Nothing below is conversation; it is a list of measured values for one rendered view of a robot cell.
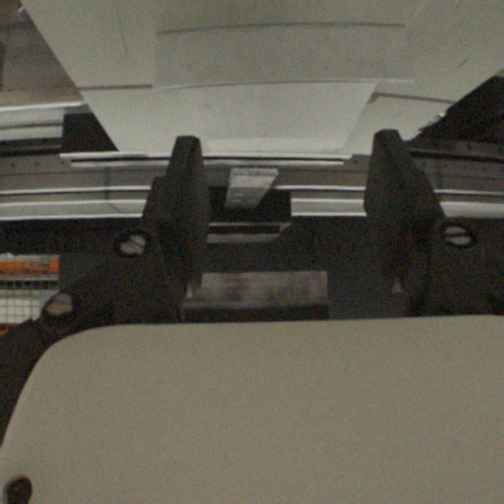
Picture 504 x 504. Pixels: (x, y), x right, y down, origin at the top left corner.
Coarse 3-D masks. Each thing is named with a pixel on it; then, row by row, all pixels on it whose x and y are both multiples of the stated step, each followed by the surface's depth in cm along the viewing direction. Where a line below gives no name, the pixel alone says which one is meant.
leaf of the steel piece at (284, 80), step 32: (160, 32) 12; (192, 32) 12; (224, 32) 12; (256, 32) 12; (288, 32) 12; (320, 32) 12; (352, 32) 12; (384, 32) 12; (160, 64) 12; (192, 64) 12; (224, 64) 12; (256, 64) 12; (288, 64) 12; (320, 64) 12; (352, 64) 12; (384, 64) 12; (192, 96) 17; (224, 96) 17; (256, 96) 17; (288, 96) 17; (320, 96) 17; (352, 96) 17; (224, 128) 21; (256, 128) 21; (288, 128) 21; (320, 128) 21; (352, 128) 21
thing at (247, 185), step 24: (240, 168) 30; (264, 168) 30; (216, 192) 45; (240, 192) 36; (264, 192) 37; (288, 192) 46; (216, 216) 44; (240, 216) 45; (264, 216) 45; (288, 216) 45; (216, 240) 50; (240, 240) 51; (264, 240) 52
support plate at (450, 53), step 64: (64, 0) 10; (128, 0) 11; (192, 0) 11; (256, 0) 11; (320, 0) 11; (384, 0) 11; (448, 0) 10; (64, 64) 14; (128, 64) 14; (448, 64) 14; (128, 128) 21; (192, 128) 22; (384, 128) 22
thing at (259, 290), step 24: (216, 288) 27; (240, 288) 27; (264, 288) 27; (288, 288) 27; (312, 288) 27; (192, 312) 26; (216, 312) 26; (240, 312) 26; (264, 312) 26; (288, 312) 26; (312, 312) 26
